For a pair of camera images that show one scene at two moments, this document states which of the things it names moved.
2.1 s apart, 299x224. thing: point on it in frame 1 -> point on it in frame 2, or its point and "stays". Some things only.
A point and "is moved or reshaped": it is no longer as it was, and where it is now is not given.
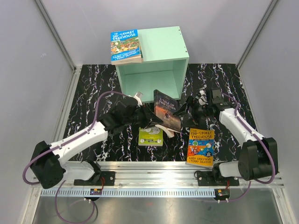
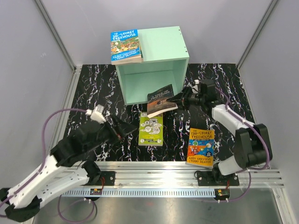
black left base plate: [96, 179] stays
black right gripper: [183, 110] -> [181, 99]
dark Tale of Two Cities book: [166, 106] is moved or reshaped
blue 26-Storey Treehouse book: [125, 47] stays
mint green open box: [165, 58] stays
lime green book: [152, 136] stays
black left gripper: [148, 115] -> [123, 128]
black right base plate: [212, 178] stays
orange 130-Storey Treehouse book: [201, 146] stays
